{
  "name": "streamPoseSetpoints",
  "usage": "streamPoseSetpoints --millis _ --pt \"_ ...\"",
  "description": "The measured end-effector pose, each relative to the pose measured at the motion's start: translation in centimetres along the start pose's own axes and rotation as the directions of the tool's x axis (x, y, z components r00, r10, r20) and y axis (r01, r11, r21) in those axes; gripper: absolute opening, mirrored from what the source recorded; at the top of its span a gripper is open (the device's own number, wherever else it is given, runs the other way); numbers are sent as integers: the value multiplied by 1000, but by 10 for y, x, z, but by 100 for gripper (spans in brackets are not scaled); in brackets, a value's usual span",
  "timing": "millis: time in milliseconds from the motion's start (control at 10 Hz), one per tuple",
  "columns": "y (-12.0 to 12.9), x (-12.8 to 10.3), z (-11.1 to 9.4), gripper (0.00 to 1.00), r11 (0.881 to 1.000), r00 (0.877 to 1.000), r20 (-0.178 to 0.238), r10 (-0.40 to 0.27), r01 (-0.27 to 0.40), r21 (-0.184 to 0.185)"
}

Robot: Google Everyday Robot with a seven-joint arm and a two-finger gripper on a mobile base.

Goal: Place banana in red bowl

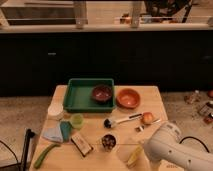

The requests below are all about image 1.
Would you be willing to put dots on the light green cup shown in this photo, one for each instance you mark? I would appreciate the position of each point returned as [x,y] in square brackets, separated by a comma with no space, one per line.
[76,121]

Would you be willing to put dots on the orange red bowl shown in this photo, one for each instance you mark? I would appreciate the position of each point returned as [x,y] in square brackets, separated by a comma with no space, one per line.
[128,98]

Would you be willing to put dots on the light blue cloth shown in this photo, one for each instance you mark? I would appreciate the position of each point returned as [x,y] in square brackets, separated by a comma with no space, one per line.
[53,134]

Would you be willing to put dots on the black stand left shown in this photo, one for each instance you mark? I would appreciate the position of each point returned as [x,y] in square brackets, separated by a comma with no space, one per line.
[28,136]

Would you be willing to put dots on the dark maroon bowl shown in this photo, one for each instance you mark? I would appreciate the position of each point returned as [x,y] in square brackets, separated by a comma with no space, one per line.
[101,93]

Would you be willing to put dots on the cup with dark contents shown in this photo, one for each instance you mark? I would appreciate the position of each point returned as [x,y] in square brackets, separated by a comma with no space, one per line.
[108,141]

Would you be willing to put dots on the small metal fork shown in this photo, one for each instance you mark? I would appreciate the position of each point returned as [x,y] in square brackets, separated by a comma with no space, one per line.
[143,126]

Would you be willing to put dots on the green handled tool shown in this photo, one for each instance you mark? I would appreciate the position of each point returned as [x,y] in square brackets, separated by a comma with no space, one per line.
[43,154]

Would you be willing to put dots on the red apple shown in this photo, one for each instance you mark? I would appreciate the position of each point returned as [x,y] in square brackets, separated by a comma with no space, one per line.
[147,118]

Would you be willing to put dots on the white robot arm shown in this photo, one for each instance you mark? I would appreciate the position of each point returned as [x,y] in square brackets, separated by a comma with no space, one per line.
[164,144]

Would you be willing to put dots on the yellow banana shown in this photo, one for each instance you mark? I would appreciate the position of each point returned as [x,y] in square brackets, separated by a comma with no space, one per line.
[134,156]

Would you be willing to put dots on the teal folded cloth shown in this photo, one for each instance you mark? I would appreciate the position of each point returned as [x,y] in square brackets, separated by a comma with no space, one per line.
[66,128]

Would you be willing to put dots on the green plastic tray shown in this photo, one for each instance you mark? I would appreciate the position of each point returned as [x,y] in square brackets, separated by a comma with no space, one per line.
[78,96]

